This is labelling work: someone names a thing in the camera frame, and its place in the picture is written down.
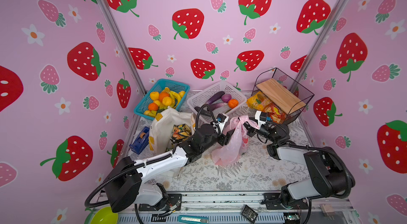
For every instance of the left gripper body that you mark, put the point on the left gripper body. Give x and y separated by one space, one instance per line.
220 139

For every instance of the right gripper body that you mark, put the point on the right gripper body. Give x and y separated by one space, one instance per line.
266 133

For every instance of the black yellow snack bag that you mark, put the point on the black yellow snack bag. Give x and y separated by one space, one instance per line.
180 133

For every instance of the pink plastic grocery bag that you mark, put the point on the pink plastic grocery bag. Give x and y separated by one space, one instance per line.
238 143

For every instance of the white canvas tote bag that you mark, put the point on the white canvas tote bag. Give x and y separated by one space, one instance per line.
160 144

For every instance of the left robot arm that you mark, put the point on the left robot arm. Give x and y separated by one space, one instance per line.
127 182

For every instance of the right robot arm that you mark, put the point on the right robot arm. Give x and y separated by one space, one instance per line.
328 174

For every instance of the red chips bag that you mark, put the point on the red chips bag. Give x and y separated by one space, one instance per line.
275 113

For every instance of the white plastic basket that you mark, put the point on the white plastic basket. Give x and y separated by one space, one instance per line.
219 106

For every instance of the long purple eggplant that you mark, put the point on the long purple eggplant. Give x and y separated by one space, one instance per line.
215 97

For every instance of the orange pumpkin toy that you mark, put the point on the orange pumpkin toy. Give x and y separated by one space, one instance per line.
233 103

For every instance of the small purple onion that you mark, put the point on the small purple onion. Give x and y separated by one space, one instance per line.
226 98

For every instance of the yellow banana bunch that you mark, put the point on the yellow banana bunch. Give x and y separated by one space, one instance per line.
177 98

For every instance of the orange fruit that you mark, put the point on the orange fruit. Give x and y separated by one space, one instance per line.
162 95

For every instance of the small tangerine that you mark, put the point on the small tangerine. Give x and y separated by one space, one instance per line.
153 107

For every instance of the blue tape dispenser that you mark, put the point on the blue tape dispenser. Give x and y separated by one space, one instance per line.
140 141

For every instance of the teal plastic basket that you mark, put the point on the teal plastic basket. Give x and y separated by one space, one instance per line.
142 108

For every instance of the black electronic module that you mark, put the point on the black electronic module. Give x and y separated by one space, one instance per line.
249 214

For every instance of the green plastic bowl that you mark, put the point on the green plastic bowl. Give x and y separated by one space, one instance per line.
105 216

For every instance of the black wire mesh shelf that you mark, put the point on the black wire mesh shelf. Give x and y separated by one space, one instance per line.
285 92

